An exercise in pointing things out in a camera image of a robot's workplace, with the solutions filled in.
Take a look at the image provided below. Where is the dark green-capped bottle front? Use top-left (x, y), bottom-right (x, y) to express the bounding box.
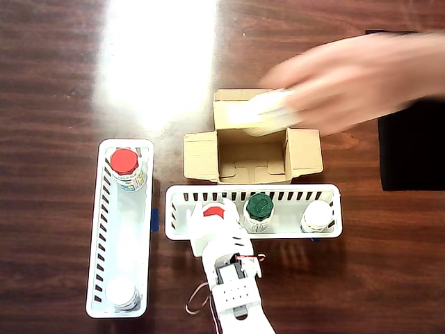
top-left (225, 88), bottom-right (304, 138)

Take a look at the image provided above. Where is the dark green-capped bottle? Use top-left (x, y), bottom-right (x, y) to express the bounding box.
top-left (225, 88), bottom-right (304, 138)
top-left (242, 192), bottom-right (275, 234)

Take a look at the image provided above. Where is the bare person's forearm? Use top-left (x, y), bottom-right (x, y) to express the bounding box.
top-left (412, 31), bottom-right (445, 105)

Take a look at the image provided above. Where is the dark green-capped bottle back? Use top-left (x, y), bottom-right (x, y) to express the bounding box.
top-left (242, 192), bottom-right (275, 234)

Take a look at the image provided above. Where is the long white slotted tray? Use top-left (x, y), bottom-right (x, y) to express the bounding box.
top-left (85, 138), bottom-right (155, 319)
top-left (163, 183), bottom-right (344, 241)

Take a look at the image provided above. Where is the open cardboard box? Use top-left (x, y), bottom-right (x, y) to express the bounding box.
top-left (183, 88), bottom-right (325, 185)

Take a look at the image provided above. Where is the bare person's hand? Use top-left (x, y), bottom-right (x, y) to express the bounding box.
top-left (259, 33), bottom-right (418, 137)

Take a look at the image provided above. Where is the black mat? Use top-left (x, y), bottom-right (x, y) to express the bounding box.
top-left (364, 29), bottom-right (445, 191)

